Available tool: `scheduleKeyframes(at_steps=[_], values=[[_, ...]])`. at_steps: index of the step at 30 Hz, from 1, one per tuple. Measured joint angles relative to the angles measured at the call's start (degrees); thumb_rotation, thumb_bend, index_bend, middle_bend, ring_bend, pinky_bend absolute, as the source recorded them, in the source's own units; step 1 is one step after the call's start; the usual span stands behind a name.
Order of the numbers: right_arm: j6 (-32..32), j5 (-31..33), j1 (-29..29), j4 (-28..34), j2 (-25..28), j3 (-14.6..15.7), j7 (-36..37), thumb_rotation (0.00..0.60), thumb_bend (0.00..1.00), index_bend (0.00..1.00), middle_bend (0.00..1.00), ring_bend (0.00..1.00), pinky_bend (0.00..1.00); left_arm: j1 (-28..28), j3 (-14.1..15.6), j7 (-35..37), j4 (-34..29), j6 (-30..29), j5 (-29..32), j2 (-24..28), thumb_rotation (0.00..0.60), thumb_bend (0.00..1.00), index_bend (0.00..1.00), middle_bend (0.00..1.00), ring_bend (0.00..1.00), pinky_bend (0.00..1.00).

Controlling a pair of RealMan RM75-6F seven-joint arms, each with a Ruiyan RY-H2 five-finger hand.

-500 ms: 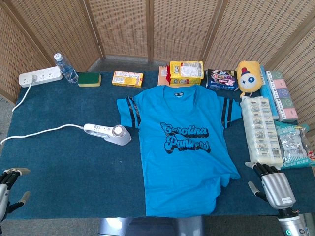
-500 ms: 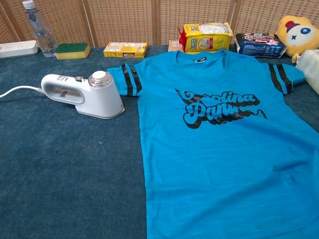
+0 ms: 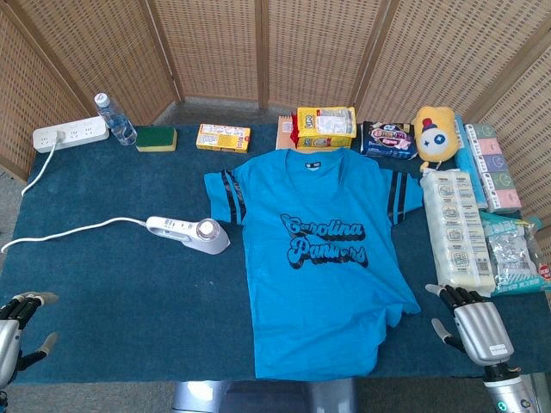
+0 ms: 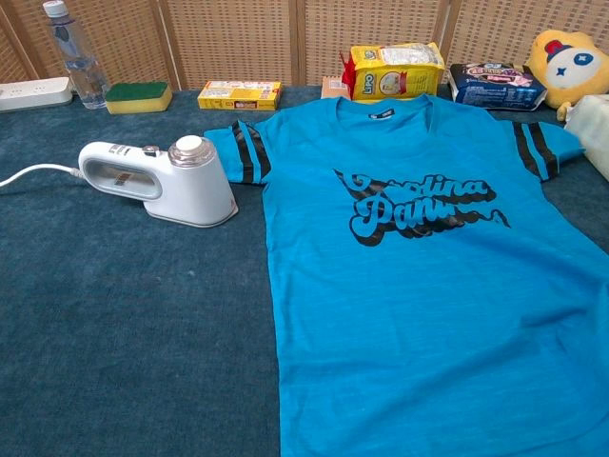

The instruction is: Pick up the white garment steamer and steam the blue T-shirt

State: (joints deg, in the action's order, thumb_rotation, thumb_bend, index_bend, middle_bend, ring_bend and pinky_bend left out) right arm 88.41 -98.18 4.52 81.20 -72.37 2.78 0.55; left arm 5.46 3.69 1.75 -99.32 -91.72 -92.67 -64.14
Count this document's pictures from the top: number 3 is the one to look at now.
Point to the white handheld steam iron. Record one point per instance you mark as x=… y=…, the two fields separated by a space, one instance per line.
x=215 y=245

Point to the dark sanitary pad pack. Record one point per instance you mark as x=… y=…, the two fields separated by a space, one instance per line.
x=387 y=139

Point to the clear plastic water bottle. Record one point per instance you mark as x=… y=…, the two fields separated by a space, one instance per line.
x=116 y=122

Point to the light blue long pack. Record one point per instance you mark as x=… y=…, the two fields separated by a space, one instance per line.
x=464 y=159

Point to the pastel tissue multipack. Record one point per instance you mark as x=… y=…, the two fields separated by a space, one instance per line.
x=495 y=172

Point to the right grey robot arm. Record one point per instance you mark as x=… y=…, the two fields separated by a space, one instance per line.
x=512 y=396

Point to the blue printed t-shirt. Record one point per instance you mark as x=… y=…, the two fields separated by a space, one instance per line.
x=323 y=301

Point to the cream wrapped tissue pack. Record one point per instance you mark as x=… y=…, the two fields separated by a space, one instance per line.
x=456 y=232

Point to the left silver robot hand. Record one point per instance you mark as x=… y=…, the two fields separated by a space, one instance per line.
x=10 y=335

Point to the white power strip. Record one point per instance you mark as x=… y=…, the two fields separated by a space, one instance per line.
x=82 y=129

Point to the wicker folding screen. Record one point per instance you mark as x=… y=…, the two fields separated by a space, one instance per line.
x=215 y=43

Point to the yellow Lipo snack bag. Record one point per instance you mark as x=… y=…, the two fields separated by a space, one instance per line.
x=327 y=125

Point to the dark teal table cover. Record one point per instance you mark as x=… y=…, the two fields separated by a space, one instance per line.
x=129 y=301

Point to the yellow plush toy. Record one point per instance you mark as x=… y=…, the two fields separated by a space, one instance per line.
x=435 y=137

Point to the yellow cardboard snack box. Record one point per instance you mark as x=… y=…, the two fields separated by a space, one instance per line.
x=224 y=138

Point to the teal white snack bag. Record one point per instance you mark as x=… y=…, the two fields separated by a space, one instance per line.
x=512 y=258

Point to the green yellow sponge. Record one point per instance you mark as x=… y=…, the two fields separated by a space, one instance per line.
x=155 y=137

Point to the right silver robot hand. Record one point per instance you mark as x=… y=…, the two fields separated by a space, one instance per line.
x=482 y=331

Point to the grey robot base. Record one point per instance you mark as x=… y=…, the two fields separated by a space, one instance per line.
x=262 y=398

